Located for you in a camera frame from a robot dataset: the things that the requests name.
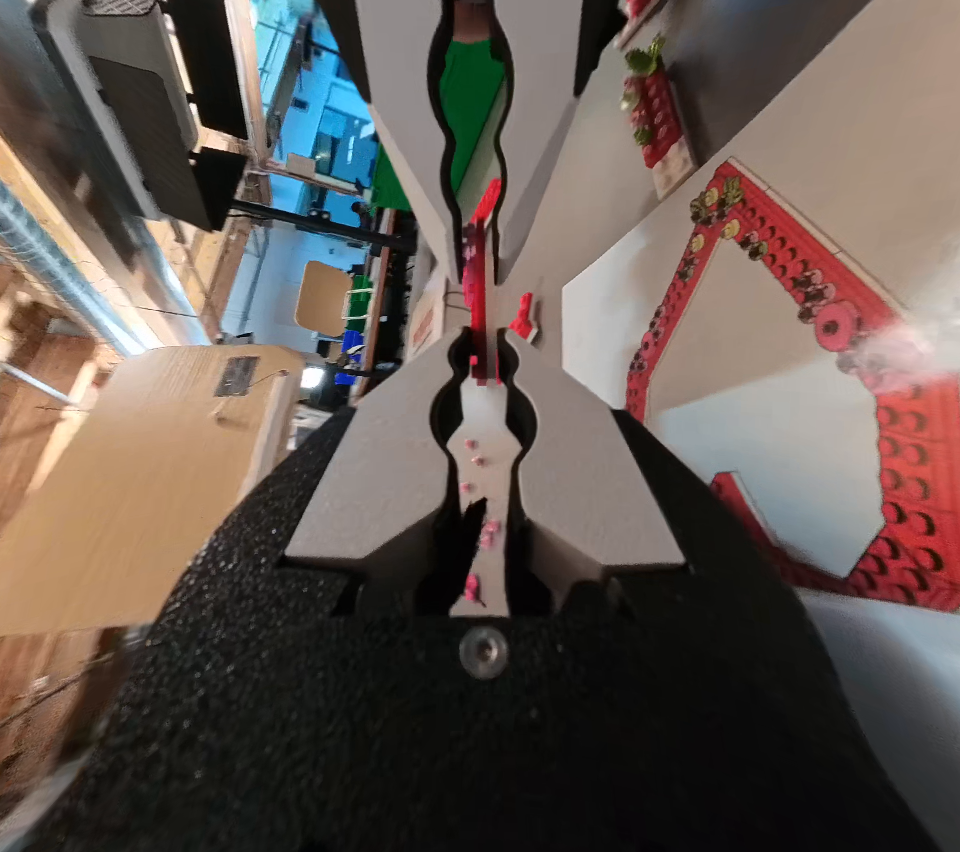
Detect large light wooden board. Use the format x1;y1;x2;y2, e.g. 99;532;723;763
0;344;305;635

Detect small light wooden board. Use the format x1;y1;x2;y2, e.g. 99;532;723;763
294;261;354;335

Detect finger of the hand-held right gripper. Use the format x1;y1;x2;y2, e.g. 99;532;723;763
489;0;595;289
341;0;462;284

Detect green panel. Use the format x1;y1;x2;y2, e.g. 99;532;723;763
371;38;509;217

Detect scattered small pink lego studs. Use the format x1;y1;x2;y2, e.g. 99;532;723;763
459;438;502;605

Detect red lego plate with white end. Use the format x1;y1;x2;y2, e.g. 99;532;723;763
621;36;699;199

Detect black ceiling rail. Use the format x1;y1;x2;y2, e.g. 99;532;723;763
232;195;410;245

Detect blue storage bins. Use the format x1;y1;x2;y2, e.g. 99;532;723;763
333;330;365;384

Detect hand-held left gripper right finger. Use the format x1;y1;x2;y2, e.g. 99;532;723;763
498;328;687;609

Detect red brick arch frame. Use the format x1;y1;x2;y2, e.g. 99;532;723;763
561;156;960;613

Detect silver ventilation duct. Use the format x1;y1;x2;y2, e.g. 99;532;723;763
0;184;144;350

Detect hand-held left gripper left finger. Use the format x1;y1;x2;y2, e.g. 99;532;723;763
283;327;477;605

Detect red and magenta lego assembly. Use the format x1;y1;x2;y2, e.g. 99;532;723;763
461;179;505;384

